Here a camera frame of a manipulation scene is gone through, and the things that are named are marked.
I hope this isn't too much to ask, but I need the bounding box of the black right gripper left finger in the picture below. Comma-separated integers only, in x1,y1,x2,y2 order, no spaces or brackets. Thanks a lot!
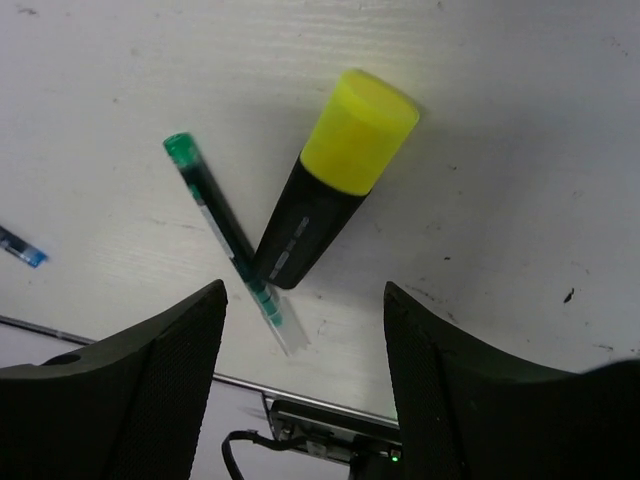
1,280,227,479

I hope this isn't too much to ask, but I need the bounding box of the green ink pen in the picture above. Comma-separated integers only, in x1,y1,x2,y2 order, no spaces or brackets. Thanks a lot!
163,132,309,355

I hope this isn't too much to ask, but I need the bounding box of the yellow cap black highlighter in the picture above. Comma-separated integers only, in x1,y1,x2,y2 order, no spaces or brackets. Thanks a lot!
254,69,420,290

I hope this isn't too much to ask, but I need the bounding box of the blue ink pen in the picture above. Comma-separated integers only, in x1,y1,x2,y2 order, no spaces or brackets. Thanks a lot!
0,227,48,268

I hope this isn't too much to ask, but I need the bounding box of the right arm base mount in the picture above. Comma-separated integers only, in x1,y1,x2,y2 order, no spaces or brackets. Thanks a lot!
221,393,405,479

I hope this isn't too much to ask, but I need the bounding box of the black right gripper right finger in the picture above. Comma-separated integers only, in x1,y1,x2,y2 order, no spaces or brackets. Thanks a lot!
384,283,639,479

